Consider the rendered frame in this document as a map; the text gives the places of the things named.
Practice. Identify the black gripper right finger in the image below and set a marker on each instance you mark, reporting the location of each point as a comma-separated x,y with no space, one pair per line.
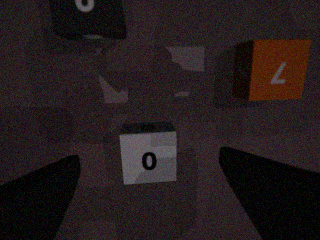
282,201

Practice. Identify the orange block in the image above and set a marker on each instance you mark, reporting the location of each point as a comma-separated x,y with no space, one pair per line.
270,69

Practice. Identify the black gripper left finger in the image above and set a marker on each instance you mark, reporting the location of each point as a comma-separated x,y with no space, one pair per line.
33,206

